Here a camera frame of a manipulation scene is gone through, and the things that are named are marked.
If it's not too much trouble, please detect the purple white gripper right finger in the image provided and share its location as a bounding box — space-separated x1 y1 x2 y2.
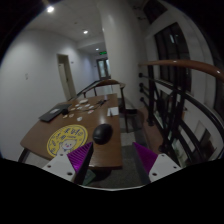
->
133 142 181 183

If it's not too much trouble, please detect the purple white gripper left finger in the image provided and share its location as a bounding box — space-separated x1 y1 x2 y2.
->
43 142 94 185

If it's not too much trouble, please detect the yellow round cartoon mouse pad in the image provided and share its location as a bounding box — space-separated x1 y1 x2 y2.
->
47 125 88 157

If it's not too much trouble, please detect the black computer mouse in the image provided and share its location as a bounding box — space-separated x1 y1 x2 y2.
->
92 124 113 145

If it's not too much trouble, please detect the wooden table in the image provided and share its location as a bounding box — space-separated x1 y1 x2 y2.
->
21 94 122 170

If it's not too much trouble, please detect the small black object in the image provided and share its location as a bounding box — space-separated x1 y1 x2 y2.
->
62 109 69 115

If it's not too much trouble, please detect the black laptop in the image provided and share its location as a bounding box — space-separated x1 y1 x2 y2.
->
39 104 70 122

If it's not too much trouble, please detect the black metal railing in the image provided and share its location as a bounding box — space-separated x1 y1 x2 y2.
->
139 65 224 166

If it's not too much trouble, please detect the white paper sheet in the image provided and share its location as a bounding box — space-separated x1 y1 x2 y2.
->
107 107 119 116

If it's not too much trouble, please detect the white door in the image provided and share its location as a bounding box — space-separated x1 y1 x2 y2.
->
58 63 71 100

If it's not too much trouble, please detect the wooden stair handrail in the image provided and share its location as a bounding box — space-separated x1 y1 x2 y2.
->
140 59 224 83

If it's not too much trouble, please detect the green exit sign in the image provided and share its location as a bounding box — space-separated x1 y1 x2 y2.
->
99 51 107 55

